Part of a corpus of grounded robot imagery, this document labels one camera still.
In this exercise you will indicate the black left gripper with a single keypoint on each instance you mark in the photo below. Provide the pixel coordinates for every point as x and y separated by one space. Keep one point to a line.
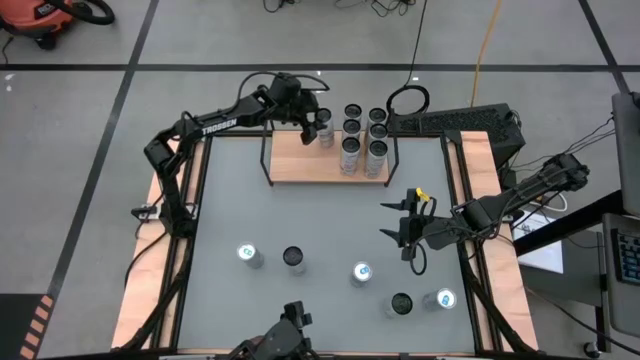
290 100

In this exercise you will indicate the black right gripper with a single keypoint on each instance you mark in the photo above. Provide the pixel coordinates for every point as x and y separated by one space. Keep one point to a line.
425 230

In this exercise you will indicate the Celsius can blue band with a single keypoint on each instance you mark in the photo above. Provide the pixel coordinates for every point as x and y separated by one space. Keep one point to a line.
325 125
293 255

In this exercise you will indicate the Celsius Peach Vibe can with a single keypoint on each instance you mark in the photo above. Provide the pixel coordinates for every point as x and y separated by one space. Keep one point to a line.
351 126
353 111
350 152

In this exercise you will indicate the Red Bull sugarfree can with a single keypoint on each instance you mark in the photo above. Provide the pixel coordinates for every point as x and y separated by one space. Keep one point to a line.
446 299
246 251
362 271

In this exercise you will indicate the white Celsius can black lid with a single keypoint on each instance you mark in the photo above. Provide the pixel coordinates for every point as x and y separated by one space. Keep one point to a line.
401 303
377 115

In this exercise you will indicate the Celsius Tropical Vibe can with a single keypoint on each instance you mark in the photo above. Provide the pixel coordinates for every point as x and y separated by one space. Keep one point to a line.
376 155
378 131

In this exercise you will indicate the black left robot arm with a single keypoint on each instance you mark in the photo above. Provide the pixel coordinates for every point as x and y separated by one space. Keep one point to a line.
220 122

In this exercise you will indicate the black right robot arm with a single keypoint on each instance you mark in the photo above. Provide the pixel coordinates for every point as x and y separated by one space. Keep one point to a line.
525 192

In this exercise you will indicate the wooden shelf black metal legs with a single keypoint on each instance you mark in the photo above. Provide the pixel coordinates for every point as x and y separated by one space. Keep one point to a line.
300 165

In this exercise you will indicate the yellow tape tag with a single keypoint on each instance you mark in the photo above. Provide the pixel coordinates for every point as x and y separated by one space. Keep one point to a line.
422 194

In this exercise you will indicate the white printed paper sheet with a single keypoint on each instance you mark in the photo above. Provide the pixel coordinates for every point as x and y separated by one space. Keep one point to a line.
547 255

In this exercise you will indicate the black desk beam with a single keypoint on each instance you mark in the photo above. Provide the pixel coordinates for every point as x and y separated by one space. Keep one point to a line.
565 227

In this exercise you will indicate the grey console with keypad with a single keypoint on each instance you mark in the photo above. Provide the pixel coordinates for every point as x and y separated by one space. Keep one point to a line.
625 260

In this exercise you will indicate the grey flat monitor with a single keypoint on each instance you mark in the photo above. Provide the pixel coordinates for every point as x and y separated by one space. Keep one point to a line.
627 150

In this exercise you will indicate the orange shop vacuum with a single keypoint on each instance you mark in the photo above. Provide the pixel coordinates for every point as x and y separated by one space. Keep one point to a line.
35 15

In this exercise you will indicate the black mat hazard stripes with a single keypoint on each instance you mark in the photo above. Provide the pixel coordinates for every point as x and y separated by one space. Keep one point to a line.
15 325

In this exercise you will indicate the black aluminium rig frame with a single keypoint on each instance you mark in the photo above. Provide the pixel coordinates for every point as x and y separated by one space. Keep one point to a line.
235 133

